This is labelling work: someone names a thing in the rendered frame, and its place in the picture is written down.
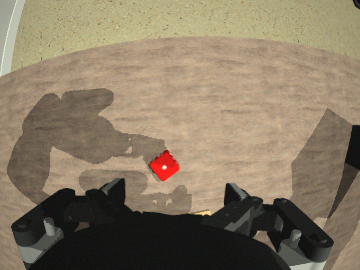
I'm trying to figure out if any red die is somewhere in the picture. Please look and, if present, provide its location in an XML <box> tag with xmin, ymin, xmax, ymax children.
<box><xmin>150</xmin><ymin>150</ymin><xmax>179</xmax><ymax>181</ymax></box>

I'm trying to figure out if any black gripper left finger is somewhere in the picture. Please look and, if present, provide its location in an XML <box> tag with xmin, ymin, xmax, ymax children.
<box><xmin>11</xmin><ymin>178</ymin><xmax>149</xmax><ymax>270</ymax></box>

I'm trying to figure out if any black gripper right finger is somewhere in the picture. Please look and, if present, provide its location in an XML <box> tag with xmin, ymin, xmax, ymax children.
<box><xmin>192</xmin><ymin>183</ymin><xmax>334</xmax><ymax>270</ymax></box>

